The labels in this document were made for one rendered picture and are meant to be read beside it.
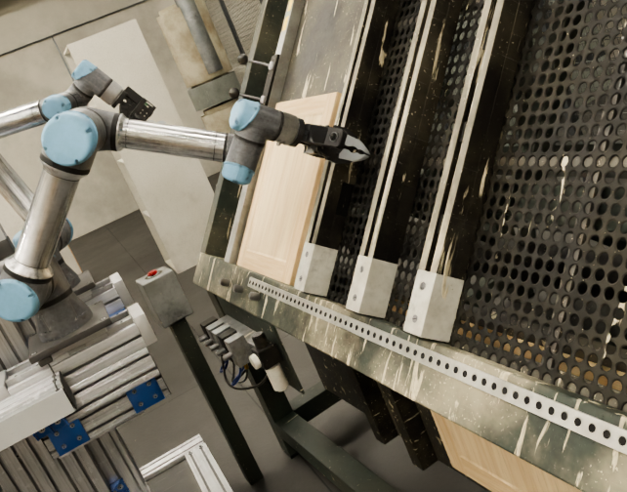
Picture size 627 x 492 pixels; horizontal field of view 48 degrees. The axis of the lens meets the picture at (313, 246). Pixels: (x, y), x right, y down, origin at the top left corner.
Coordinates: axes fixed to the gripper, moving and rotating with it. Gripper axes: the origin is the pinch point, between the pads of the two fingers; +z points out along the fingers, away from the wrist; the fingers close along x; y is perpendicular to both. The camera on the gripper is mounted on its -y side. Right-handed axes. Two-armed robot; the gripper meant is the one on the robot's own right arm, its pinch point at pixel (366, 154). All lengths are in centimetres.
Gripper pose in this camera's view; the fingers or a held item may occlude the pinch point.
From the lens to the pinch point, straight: 178.8
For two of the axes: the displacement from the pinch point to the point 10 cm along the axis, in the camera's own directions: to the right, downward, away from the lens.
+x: -2.4, 9.7, 0.0
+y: -4.4, -1.1, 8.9
